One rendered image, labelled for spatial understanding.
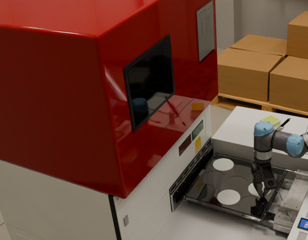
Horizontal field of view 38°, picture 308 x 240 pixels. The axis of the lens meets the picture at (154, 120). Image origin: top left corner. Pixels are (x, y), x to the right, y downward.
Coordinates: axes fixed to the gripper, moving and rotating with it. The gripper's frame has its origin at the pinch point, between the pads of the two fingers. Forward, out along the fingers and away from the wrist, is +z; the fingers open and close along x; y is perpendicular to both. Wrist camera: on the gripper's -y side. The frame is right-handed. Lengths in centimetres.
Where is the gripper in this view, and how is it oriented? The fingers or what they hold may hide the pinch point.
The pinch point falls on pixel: (263, 195)
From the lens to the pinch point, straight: 204.0
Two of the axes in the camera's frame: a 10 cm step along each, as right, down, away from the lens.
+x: -9.9, 1.3, -0.2
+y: -0.8, -5.1, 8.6
